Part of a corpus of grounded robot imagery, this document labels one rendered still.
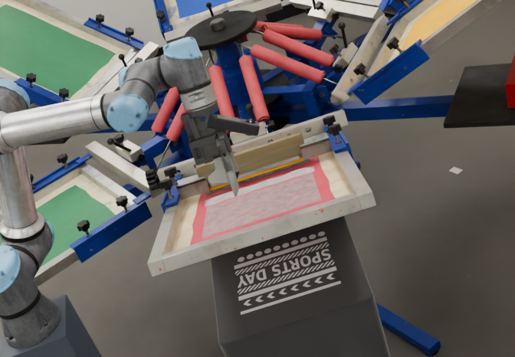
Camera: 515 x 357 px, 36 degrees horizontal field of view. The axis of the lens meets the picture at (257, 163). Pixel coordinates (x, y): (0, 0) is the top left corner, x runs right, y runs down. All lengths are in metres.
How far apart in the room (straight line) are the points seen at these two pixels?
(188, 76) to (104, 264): 2.89
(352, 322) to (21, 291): 0.89
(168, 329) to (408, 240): 1.23
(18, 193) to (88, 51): 1.83
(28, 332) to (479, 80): 1.84
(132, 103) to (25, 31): 2.31
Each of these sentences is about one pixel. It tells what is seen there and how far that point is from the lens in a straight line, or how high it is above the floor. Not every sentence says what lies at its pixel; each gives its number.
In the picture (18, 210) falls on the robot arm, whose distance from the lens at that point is 2.08.
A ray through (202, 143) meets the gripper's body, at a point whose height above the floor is 1.62.
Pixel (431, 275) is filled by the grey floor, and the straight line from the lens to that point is 3.65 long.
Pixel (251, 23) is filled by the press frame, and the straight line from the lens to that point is 3.12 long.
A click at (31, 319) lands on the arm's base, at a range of 2.11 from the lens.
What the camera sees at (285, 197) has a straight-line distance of 2.25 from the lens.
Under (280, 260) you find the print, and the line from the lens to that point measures 2.42.
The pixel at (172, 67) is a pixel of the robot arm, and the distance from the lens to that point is 1.71.
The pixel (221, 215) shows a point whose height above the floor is 1.18.
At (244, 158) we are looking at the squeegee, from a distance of 2.51.
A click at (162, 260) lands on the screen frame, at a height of 1.31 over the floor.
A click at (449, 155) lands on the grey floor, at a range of 4.38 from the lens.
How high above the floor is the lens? 2.42
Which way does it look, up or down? 30 degrees down
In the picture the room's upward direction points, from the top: 20 degrees counter-clockwise
